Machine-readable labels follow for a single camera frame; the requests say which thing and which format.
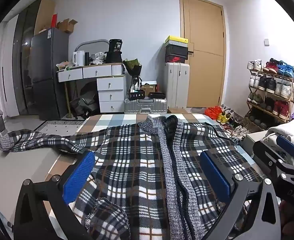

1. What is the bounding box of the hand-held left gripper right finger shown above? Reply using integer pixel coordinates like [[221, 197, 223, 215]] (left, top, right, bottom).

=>
[[199, 150, 282, 240]]

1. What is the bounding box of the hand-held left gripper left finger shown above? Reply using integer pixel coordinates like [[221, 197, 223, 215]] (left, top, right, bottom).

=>
[[13, 150, 96, 240]]

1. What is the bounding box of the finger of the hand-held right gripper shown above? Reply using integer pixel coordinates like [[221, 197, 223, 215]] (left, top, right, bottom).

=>
[[252, 141, 287, 181], [276, 134, 294, 171]]

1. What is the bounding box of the plaid fleece cardigan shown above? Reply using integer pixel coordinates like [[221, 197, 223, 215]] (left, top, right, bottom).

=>
[[0, 115, 264, 240]]

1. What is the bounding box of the person's right hand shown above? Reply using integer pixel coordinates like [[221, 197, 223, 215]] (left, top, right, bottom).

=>
[[280, 199, 294, 234]]

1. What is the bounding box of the white grey hoodie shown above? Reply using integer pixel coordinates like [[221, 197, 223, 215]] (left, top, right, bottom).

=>
[[263, 119, 294, 146]]

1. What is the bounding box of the grey storage box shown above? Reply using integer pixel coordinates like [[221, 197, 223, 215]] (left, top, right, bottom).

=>
[[239, 130, 269, 160]]

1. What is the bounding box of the row of loose shoes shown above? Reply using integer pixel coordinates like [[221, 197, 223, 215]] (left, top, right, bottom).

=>
[[222, 105, 247, 138]]

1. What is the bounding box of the pair of yellow sneakers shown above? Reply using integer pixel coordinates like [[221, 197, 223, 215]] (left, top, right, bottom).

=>
[[217, 112, 231, 124]]

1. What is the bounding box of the checkered bed sheet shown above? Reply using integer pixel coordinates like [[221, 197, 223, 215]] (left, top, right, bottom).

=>
[[43, 113, 263, 205]]

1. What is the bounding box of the orange plastic bag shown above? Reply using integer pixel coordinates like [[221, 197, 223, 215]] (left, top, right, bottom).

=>
[[204, 106, 223, 120]]

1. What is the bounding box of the wooden shoe rack with shoes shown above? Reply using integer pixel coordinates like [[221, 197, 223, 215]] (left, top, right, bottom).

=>
[[247, 58, 294, 125]]

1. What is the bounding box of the black duffel bag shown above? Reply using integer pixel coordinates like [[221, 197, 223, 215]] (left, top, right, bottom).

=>
[[69, 96, 100, 119]]

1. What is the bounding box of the closed cardboard box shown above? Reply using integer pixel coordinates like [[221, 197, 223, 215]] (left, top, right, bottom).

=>
[[167, 107, 188, 114]]

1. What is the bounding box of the white desk with drawers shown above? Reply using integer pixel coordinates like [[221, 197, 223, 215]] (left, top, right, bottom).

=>
[[57, 62, 127, 118]]

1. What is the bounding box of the silver aluminium suitcase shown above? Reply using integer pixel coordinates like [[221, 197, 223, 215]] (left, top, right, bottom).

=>
[[124, 97, 168, 114]]

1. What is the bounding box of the white hard-shell suitcase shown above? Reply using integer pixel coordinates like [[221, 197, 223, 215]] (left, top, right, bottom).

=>
[[165, 62, 190, 107]]

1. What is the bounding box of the flat black tray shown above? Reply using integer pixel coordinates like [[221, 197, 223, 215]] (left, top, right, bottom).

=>
[[148, 92, 166, 100]]

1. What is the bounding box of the small brown box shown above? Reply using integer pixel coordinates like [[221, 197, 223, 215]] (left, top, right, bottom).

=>
[[141, 84, 157, 96]]

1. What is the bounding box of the white electric kettle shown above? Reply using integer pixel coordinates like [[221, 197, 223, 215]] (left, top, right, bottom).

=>
[[73, 51, 85, 67]]

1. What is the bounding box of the grey refrigerator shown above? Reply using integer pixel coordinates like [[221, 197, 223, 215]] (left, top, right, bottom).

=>
[[28, 27, 70, 120]]

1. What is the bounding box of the wooden door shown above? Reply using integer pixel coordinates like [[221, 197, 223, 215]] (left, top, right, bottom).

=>
[[179, 0, 226, 108]]

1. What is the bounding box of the white plastic bag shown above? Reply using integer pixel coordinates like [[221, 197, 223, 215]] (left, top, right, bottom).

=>
[[91, 52, 106, 65]]

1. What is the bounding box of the dark wrapped flower bouquet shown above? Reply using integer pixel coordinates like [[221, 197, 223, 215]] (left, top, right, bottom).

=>
[[123, 58, 142, 91]]

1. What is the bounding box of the red and black shoe box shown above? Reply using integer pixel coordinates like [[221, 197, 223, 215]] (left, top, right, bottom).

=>
[[165, 55, 187, 64]]

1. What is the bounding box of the tall black gift box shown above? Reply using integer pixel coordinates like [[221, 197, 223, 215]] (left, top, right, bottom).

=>
[[106, 39, 124, 64]]

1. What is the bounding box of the dark glass wardrobe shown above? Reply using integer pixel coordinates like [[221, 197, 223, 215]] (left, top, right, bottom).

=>
[[12, 0, 43, 116]]

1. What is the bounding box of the open cardboard box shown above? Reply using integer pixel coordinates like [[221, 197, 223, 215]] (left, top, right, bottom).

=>
[[57, 19, 78, 33]]

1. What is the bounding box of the flat cardboard sheet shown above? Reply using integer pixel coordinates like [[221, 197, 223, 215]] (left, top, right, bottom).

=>
[[33, 0, 56, 37]]

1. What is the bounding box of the grey arched frame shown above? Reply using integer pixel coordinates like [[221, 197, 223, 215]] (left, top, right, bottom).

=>
[[76, 39, 110, 53]]

